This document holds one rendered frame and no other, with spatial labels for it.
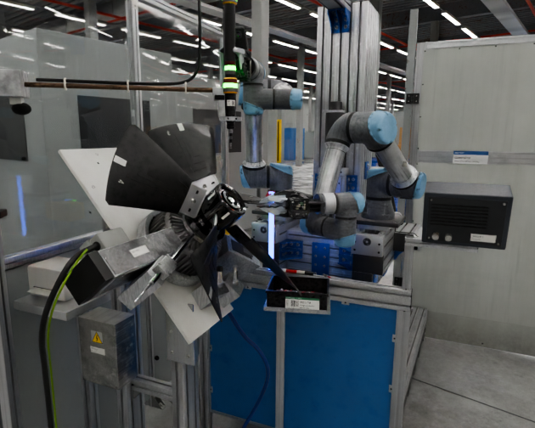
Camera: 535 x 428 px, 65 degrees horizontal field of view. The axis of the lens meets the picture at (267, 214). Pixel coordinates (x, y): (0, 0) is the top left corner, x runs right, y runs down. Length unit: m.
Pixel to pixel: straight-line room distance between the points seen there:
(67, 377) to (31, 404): 0.16
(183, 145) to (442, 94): 1.98
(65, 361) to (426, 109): 2.46
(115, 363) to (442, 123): 2.36
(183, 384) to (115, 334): 0.27
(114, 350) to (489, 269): 2.40
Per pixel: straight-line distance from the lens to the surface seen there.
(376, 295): 1.65
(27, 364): 1.83
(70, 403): 2.05
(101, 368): 1.51
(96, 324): 1.45
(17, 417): 1.69
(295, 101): 1.59
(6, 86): 1.38
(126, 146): 1.13
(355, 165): 2.16
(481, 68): 3.02
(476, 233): 1.55
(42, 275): 1.61
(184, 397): 1.49
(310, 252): 2.08
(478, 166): 2.99
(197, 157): 1.38
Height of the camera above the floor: 1.41
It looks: 11 degrees down
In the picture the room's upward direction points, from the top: straight up
